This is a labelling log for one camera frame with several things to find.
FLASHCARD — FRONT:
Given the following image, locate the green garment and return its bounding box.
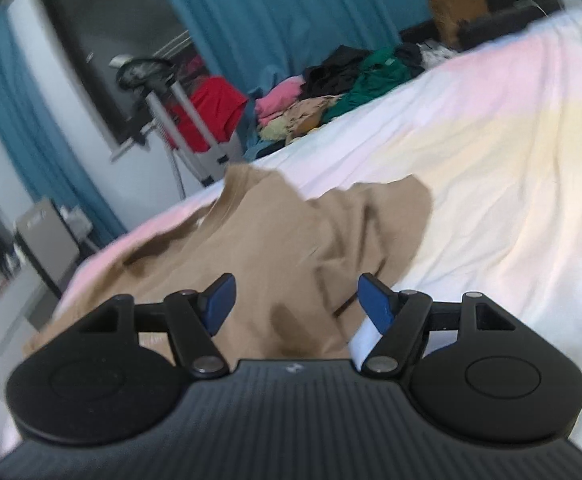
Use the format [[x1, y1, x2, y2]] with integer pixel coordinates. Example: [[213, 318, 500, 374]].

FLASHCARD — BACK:
[[320, 44, 425, 125]]

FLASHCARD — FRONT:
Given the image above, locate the blue curtain left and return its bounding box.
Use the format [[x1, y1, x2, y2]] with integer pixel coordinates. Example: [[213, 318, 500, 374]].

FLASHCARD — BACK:
[[0, 6, 126, 244]]

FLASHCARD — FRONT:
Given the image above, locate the blue curtain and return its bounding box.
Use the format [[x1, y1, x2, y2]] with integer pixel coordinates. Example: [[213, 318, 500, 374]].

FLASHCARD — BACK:
[[0, 6, 126, 244], [149, 0, 470, 99]]

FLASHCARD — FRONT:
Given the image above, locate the pastel tie-dye bed sheet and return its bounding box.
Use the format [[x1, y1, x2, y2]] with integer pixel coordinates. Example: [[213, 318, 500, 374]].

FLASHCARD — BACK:
[[52, 6, 582, 466]]

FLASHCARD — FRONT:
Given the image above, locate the dark window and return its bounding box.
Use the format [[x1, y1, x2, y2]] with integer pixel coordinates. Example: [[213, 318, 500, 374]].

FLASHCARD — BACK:
[[42, 0, 209, 146]]

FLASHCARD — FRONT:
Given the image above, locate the tan zip-up shirt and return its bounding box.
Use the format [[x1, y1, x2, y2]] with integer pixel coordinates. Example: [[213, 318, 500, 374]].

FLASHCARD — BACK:
[[26, 165, 432, 363]]

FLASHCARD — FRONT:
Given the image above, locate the blue curtain right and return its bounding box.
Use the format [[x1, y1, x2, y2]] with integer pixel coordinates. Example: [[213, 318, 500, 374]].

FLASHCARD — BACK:
[[149, 0, 470, 99]]

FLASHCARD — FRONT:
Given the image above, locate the black garment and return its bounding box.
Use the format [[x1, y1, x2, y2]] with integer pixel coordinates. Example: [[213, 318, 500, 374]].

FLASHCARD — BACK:
[[300, 46, 371, 100]]

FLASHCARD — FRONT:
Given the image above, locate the black sofa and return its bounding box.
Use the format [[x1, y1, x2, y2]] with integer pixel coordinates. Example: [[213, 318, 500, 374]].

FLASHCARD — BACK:
[[399, 0, 563, 51]]

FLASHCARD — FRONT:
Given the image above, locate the pink garment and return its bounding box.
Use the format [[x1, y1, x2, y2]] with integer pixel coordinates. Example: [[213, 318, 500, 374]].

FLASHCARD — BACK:
[[254, 76, 305, 128]]

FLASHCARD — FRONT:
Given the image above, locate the red garment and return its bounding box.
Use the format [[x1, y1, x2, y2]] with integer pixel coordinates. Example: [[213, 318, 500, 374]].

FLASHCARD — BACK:
[[165, 76, 248, 153]]

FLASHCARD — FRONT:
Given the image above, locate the brown paper bag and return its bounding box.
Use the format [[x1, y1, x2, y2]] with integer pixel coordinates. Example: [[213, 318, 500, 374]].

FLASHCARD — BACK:
[[428, 0, 488, 48]]

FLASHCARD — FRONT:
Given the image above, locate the silver tripod stand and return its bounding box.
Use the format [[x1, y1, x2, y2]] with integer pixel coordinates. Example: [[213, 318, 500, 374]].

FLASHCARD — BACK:
[[109, 54, 230, 200]]

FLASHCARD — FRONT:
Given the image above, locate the beige yellow garment pile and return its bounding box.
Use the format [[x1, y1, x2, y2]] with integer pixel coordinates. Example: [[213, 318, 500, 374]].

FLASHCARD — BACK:
[[259, 96, 342, 144]]

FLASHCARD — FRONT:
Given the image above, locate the white black chair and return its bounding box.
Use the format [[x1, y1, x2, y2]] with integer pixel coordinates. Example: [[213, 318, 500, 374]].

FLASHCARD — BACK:
[[14, 197, 97, 299]]

